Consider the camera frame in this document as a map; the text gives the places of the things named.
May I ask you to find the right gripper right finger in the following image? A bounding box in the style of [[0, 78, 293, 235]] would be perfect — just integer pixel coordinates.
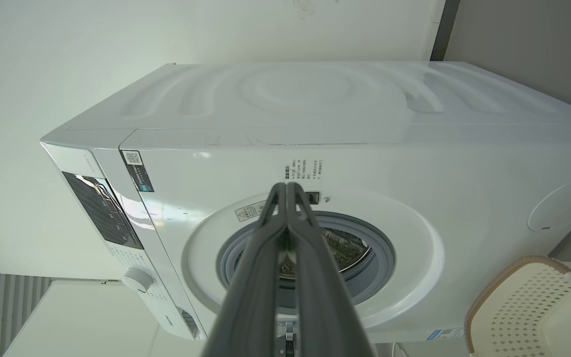
[[288, 182, 376, 357]]

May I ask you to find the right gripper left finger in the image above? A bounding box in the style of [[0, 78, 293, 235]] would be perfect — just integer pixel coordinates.
[[201, 182, 287, 357]]

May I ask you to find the silver metal door hinge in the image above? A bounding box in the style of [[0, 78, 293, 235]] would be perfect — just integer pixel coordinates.
[[277, 321, 297, 357]]

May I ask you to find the stainless steel washer drum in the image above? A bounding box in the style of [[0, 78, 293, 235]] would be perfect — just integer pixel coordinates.
[[278, 227, 370, 278]]

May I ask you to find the white washing machine dial knob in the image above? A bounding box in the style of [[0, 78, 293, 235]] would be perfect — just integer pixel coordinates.
[[121, 268, 155, 293]]

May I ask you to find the black washing machine control panel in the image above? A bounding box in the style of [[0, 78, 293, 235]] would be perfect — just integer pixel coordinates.
[[61, 171, 145, 250]]

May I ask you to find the cream perforated laundry basket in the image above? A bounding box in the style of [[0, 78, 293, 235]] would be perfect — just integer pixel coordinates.
[[464, 255, 571, 357]]

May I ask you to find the grey rubber door gasket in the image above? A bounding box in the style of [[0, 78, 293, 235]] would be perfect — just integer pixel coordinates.
[[216, 211, 395, 308]]

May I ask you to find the grey warning sticker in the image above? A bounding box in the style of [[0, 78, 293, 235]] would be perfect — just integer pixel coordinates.
[[234, 200, 269, 222]]

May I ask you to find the blue energy label sticker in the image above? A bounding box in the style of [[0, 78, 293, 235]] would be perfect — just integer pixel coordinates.
[[425, 327, 464, 341]]

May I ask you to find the black printed text label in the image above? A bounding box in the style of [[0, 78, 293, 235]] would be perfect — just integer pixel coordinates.
[[283, 159, 323, 181]]

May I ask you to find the white front-load washing machine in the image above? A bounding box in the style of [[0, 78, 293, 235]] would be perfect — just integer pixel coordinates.
[[40, 60, 571, 344]]

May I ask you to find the white cabinet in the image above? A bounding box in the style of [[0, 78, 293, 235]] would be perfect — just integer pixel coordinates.
[[3, 280, 202, 357]]

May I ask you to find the dark QR code sticker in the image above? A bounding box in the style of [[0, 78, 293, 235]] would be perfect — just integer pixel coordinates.
[[121, 150, 155, 193]]

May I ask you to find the round white filter cover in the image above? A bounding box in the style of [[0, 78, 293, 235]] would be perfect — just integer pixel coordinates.
[[527, 177, 571, 232]]

